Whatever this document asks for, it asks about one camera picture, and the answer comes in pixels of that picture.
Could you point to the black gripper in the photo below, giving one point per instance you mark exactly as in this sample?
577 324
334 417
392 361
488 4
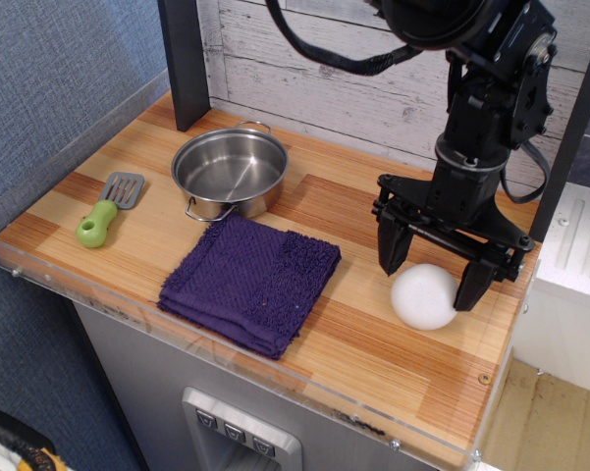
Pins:
457 210

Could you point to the white toy mushroom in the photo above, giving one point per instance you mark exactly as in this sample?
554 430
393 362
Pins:
423 297

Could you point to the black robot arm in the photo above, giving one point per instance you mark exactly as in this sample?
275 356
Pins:
500 54

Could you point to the stainless steel pot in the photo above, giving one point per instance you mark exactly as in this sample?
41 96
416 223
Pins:
234 170

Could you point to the white sink drainboard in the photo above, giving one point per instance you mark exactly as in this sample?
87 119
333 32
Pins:
564 259

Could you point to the clear acrylic guard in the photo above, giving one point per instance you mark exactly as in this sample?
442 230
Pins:
63 134

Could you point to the purple folded cloth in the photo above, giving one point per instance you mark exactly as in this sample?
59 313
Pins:
252 284

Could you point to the silver dispenser panel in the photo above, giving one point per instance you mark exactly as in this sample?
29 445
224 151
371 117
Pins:
226 438

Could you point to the grey toy fridge cabinet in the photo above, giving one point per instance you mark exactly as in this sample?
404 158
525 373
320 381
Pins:
148 377

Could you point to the green grey toy spatula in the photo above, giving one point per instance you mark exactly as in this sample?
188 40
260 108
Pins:
120 192

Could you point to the black yellow object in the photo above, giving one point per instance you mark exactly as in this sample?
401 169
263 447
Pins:
23 448

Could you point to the dark right shelf post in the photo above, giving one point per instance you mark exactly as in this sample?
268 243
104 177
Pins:
572 136

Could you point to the dark shelf post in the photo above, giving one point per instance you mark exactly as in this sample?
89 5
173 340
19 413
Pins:
185 60
572 136

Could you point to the dark left shelf post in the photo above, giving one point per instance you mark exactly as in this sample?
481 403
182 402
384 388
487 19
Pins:
185 60

